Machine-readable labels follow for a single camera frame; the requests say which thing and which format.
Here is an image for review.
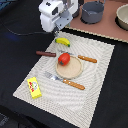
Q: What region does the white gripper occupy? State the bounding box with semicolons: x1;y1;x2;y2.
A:
39;0;73;32

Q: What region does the yellow toy banana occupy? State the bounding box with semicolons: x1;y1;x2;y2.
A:
55;38;70;47

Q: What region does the brown toy sausage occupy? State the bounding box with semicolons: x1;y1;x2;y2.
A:
36;51;56;57

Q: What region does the red toy tomato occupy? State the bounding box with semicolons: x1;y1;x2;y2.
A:
58;53;70;66

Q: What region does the yellow toy cheese block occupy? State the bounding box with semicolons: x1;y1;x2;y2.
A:
27;77;42;99

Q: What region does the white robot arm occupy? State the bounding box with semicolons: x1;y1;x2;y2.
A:
39;0;78;32

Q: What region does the grey saucepan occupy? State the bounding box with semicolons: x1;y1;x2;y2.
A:
81;0;104;24

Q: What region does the round wooden plate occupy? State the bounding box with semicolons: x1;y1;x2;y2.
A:
56;55;83;79

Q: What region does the beige bowl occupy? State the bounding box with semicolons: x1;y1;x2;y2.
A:
116;4;128;30

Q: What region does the woven beige placemat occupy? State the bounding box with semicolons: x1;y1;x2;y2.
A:
13;32;114;128

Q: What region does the black cable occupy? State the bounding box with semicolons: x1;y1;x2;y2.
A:
0;19;46;37

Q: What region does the knife with wooden handle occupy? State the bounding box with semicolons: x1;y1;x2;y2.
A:
58;50;97;63

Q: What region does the fork with wooden handle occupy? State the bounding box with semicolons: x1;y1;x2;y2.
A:
44;72;85;90

